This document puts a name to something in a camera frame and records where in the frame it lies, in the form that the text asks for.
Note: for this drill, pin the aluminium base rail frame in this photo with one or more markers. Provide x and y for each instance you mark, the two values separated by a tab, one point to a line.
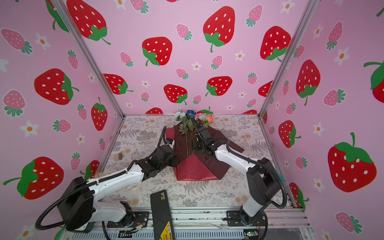
199	223

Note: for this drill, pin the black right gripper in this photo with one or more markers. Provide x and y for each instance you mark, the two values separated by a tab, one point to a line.
195	143

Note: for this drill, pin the dark red wrapping paper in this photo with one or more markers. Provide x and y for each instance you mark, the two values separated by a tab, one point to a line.
194	165

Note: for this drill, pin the white fake flower stem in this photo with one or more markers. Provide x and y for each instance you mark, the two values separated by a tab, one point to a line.
185	126

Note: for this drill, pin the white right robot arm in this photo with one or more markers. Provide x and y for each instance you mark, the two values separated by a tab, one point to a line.
265	185

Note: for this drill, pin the large pink fake rose stem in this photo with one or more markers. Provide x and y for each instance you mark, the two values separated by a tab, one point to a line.
208	121

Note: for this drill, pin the beige ribbon pile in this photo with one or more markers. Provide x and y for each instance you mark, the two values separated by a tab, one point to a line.
132	189

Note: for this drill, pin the small brown ribbon spool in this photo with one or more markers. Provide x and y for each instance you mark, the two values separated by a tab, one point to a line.
119	156

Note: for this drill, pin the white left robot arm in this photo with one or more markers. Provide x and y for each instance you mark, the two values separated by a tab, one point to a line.
81	204

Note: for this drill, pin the black flat device yellow label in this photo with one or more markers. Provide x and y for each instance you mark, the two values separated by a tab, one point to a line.
162	217

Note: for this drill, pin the aluminium corner post right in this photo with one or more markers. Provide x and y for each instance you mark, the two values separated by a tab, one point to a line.
296	38

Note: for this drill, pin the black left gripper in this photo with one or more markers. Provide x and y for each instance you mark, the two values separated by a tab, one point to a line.
174	159

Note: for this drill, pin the blue fake rose stem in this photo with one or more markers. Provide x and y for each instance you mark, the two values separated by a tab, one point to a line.
191	113

